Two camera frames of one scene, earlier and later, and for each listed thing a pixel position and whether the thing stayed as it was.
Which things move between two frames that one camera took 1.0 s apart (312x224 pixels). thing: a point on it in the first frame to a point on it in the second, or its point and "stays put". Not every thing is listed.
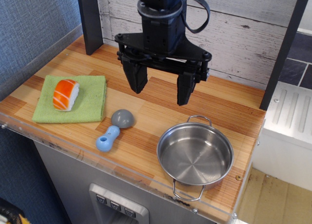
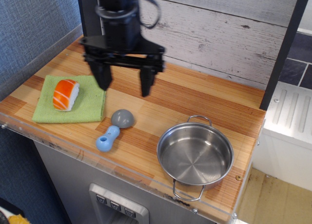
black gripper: (164, 48) to (122, 44)
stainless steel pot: (195, 154) stays put
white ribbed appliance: (283, 150) stays put
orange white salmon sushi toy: (65, 93) stays put
